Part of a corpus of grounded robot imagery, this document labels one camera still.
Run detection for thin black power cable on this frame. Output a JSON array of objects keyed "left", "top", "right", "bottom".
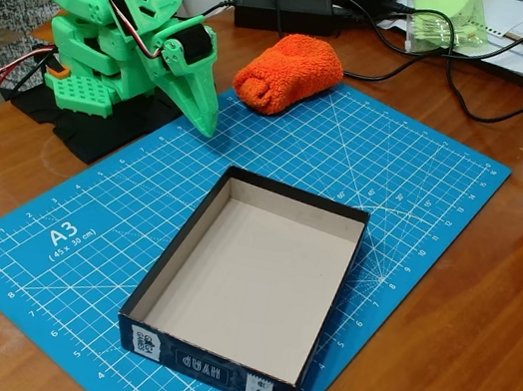
[{"left": 173, "top": 0, "right": 240, "bottom": 33}]

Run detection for blue A3 cutting mat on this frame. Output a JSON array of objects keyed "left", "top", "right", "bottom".
[{"left": 0, "top": 22, "right": 523, "bottom": 391}]

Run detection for black cardboard box lid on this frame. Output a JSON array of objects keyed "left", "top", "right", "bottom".
[{"left": 105, "top": 150, "right": 376, "bottom": 391}]

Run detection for red and black wire bundle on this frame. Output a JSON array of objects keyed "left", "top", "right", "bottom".
[{"left": 0, "top": 35, "right": 61, "bottom": 105}]

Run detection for clear bag with green contents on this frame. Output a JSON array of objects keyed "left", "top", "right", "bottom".
[{"left": 397, "top": 0, "right": 496, "bottom": 67}]

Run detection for long black adapter cable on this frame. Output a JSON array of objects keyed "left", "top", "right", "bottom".
[{"left": 317, "top": 0, "right": 523, "bottom": 130}]

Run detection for white red black servo cable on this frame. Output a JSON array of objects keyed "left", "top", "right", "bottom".
[{"left": 92, "top": 0, "right": 176, "bottom": 62}]

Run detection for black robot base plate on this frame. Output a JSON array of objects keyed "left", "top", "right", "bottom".
[{"left": 0, "top": 60, "right": 188, "bottom": 180}]

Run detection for large black power adapter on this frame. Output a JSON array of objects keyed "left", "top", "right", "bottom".
[{"left": 230, "top": 0, "right": 348, "bottom": 46}]

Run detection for orange fluffy sock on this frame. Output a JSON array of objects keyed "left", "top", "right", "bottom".
[{"left": 229, "top": 23, "right": 350, "bottom": 129}]

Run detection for black looping cable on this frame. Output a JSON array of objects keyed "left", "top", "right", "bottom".
[{"left": 256, "top": 0, "right": 523, "bottom": 109}]

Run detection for white paper sheets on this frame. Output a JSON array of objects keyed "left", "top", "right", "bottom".
[{"left": 355, "top": 0, "right": 523, "bottom": 90}]

